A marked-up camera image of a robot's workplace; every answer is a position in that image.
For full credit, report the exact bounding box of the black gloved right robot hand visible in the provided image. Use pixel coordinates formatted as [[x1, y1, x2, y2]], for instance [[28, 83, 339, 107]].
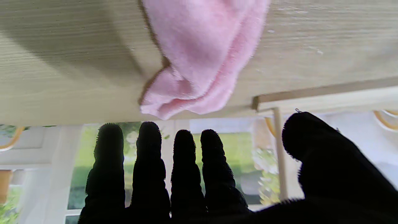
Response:
[[78, 111, 398, 224]]

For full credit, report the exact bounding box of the pink square towel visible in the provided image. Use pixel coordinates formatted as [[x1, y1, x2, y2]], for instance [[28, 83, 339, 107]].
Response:
[[139, 0, 271, 120]]

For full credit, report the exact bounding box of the wooden tabletop drying rack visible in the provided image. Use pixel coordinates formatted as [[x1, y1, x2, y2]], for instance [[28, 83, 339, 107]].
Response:
[[251, 77, 398, 200]]

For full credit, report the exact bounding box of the printed garden room backdrop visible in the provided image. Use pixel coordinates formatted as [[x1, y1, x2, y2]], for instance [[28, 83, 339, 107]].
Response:
[[0, 110, 398, 224]]

